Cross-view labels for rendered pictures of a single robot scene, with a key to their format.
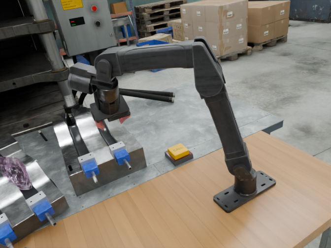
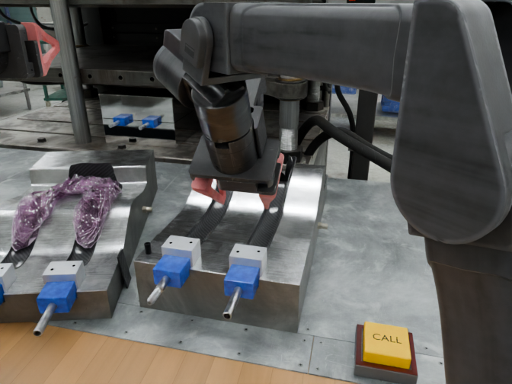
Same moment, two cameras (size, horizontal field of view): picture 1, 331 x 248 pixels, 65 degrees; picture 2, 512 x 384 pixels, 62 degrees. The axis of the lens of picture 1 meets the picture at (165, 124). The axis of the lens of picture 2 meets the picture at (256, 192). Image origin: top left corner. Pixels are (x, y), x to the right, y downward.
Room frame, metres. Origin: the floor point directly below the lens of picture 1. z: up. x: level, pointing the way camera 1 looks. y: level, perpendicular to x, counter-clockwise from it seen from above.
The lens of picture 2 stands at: (0.33, -0.16, 1.26)
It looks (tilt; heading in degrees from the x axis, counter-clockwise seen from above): 25 degrees down; 37
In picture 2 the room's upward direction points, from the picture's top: straight up
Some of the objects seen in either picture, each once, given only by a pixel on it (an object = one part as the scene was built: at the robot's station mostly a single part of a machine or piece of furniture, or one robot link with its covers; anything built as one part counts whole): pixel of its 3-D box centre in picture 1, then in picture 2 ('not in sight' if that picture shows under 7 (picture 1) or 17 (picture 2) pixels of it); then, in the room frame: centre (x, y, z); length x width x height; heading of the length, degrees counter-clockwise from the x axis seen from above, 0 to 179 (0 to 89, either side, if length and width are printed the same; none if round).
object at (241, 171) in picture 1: (242, 165); not in sight; (0.57, -0.20, 0.90); 0.09 x 0.06 x 0.06; 166
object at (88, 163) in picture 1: (91, 170); (169, 274); (0.67, 0.26, 0.89); 0.13 x 0.05 x 0.05; 23
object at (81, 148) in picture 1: (87, 127); (246, 191); (0.92, 0.31, 0.92); 0.35 x 0.16 x 0.09; 23
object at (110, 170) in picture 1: (92, 135); (253, 210); (0.94, 0.31, 0.87); 0.50 x 0.26 x 0.14; 23
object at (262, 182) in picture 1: (245, 181); not in sight; (0.57, -0.21, 0.84); 0.20 x 0.07 x 0.08; 116
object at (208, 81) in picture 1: (159, 69); (331, 87); (0.62, 0.00, 1.20); 0.30 x 0.09 x 0.12; 76
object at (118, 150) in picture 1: (123, 158); (240, 285); (0.71, 0.16, 0.89); 0.13 x 0.05 x 0.05; 24
